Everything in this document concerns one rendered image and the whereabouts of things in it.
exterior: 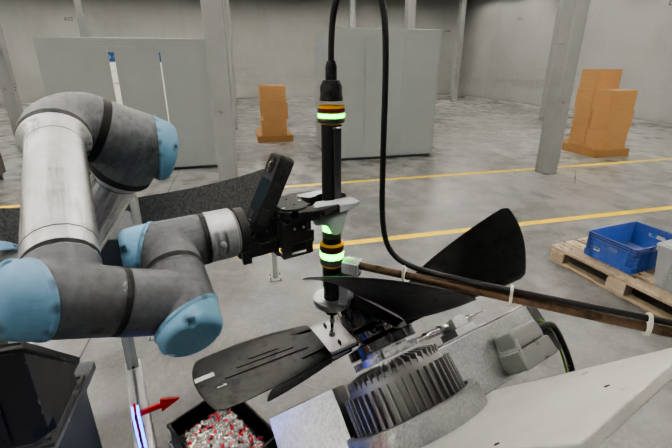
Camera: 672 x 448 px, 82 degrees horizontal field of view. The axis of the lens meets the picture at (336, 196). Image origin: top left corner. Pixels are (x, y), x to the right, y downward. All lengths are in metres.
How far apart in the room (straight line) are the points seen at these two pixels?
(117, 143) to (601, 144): 8.54
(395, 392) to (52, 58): 6.84
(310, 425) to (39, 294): 0.58
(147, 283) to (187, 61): 6.31
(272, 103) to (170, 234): 8.30
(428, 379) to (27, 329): 0.58
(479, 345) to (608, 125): 8.05
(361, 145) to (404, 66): 1.57
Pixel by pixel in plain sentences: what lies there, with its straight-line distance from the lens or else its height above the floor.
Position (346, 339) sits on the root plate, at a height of 1.18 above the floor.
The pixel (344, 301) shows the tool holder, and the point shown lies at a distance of 0.73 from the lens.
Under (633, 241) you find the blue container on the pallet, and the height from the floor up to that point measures 0.18.
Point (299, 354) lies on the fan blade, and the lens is 0.75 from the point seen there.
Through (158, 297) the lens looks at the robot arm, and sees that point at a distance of 0.47.
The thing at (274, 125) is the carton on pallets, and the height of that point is 0.38.
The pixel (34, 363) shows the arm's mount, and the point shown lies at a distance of 0.93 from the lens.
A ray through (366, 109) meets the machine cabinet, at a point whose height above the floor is 0.92.
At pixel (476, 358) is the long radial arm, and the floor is 1.11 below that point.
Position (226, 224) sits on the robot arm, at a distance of 0.57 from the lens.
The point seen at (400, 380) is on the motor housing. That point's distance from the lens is 0.74.
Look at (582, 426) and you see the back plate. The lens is 0.51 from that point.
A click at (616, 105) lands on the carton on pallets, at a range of 8.86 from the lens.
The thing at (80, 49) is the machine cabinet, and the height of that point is 1.88.
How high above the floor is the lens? 1.69
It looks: 19 degrees down
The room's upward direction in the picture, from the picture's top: straight up
